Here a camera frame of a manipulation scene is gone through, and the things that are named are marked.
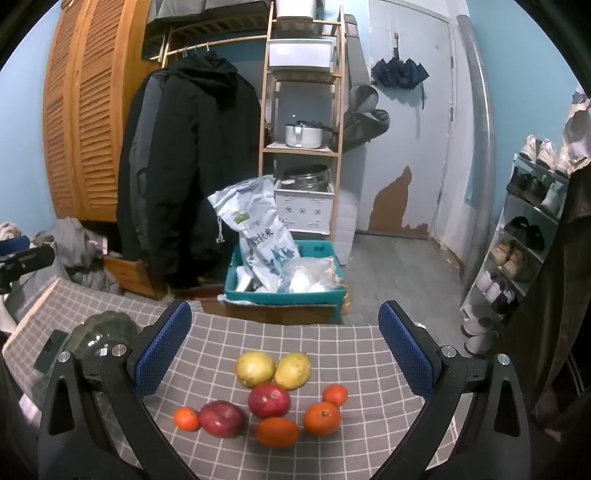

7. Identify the steel steamer pot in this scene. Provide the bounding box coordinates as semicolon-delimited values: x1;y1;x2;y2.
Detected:
281;165;332;190

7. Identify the red apple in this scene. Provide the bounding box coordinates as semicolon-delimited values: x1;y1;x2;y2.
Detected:
248;382;292;420
198;401;247;438

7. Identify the dark green scalloped plate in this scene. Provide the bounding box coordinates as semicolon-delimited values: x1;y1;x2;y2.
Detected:
60;311;141;365

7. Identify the small tangerine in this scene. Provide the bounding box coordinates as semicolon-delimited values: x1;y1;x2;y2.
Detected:
174;408;201;432
322;384;348;407

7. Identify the clear plastic bag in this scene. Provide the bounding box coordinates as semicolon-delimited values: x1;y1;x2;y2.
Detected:
279;256;345;294

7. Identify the large cardboard box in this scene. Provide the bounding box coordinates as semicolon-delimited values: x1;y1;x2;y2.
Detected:
217;286;352;326

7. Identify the white plastic crate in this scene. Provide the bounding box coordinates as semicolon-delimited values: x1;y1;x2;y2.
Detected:
274;184;335;241

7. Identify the grey clothes pile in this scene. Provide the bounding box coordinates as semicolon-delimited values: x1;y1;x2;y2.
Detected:
28;218;123;296

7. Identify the white cooking pot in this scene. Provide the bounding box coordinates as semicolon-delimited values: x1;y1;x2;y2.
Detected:
285;121;335;149

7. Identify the grey fabric storage box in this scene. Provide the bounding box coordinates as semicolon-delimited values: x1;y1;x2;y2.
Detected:
203;0;273;19
147;0;204;23

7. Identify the shoe rack with shoes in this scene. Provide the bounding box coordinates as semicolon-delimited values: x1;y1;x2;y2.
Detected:
462;135;573;356

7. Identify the dark brown hanging coat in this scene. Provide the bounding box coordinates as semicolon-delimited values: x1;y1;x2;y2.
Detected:
531;157;591;435

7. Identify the white door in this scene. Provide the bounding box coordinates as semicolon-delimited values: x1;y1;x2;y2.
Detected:
367;0;458;241

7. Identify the large orange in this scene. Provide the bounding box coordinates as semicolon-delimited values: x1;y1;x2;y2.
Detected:
255;416;300;449
303;402;342;437

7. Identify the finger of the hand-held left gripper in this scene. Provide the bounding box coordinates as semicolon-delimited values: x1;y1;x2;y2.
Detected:
0;235;31;254
0;244;56;294

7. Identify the dark blue folded umbrella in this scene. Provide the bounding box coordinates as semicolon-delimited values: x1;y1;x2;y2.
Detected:
370;34;430;109

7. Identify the white shoe rack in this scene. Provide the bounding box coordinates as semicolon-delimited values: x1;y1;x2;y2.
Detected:
459;154;571;324

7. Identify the white lace garment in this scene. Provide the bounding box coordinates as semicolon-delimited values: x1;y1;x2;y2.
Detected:
561;85;591;176

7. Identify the white storage box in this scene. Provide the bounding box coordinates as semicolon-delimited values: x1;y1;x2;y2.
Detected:
268;38;338;70

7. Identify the teal plastic basket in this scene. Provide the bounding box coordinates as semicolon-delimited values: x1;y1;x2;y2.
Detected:
224;240;348;308

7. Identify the white plastic bin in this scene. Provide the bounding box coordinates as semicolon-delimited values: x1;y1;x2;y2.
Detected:
274;0;324;20

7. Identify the wooden louvered wardrobe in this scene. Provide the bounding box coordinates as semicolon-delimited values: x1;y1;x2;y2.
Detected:
42;0;178;222

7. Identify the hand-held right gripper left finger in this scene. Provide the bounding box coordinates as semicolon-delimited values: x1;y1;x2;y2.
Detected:
37;300;200;480

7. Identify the bamboo garment shelf rack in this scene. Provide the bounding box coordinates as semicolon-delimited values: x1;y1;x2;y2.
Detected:
141;0;348;245

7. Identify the grey hanging bag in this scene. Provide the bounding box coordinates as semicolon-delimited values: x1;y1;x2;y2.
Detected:
342;84;392;151

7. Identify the wooden drawer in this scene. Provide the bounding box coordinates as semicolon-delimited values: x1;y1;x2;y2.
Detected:
102;255;169;301

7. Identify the black hooded coat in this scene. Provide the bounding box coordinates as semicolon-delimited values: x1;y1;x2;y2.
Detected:
115;52;263;289

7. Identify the grey metal pipe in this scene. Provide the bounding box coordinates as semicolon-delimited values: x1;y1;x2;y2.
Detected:
456;14;497;291

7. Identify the yellow pear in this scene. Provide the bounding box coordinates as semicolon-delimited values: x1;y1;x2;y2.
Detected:
274;353;312;390
236;352;276;387

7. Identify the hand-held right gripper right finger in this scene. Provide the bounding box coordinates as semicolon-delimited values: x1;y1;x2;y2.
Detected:
378;300;533;480

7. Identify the white rice bag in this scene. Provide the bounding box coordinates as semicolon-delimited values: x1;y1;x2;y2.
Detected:
208;175;301;292

